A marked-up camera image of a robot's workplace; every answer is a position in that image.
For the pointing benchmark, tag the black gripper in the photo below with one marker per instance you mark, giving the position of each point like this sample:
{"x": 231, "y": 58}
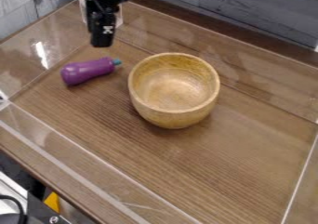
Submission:
{"x": 100, "y": 24}

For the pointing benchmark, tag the purple toy eggplant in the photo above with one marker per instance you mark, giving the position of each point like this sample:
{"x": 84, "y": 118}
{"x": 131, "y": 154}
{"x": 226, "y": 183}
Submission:
{"x": 77, "y": 72}

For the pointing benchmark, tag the light wooden bowl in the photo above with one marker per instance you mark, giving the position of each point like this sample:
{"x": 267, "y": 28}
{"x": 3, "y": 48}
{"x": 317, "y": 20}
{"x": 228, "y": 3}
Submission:
{"x": 174, "y": 89}

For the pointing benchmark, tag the black device with yellow label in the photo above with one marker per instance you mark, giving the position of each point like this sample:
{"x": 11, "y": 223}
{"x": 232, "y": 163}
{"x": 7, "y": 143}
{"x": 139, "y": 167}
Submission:
{"x": 40, "y": 214}

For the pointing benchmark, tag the clear acrylic corner bracket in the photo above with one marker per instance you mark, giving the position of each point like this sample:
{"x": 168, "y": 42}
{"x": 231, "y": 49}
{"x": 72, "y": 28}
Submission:
{"x": 83, "y": 13}

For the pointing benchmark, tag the clear acrylic tray wall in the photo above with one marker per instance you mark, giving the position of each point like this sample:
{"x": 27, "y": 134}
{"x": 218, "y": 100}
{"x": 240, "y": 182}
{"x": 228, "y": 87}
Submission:
{"x": 108, "y": 196}

